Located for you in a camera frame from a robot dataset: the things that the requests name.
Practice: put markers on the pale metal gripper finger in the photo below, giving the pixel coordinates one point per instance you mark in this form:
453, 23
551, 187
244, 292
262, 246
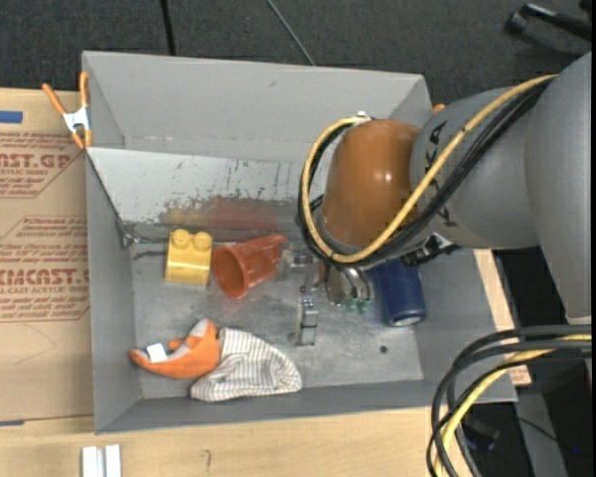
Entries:
292, 262
309, 322

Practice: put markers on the orange plastic cup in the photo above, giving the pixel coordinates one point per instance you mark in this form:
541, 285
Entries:
243, 269

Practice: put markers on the grey metal bin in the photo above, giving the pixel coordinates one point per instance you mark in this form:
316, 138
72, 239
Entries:
258, 311

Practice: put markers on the dark blue can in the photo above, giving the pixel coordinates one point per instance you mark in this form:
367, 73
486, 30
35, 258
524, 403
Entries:
400, 293

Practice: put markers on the white striped cloth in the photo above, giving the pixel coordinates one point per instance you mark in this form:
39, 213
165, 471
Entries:
255, 368

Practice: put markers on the yellow toy building block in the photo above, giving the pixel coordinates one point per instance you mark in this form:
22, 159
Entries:
188, 261

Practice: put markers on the orange and white plush toy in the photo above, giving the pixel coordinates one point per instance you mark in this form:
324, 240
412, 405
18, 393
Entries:
193, 356

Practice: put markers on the brown cardboard board red print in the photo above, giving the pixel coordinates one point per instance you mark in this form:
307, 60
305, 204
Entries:
40, 316

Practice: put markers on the black cylinder on white bracket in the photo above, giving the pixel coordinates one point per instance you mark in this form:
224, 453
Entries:
429, 252

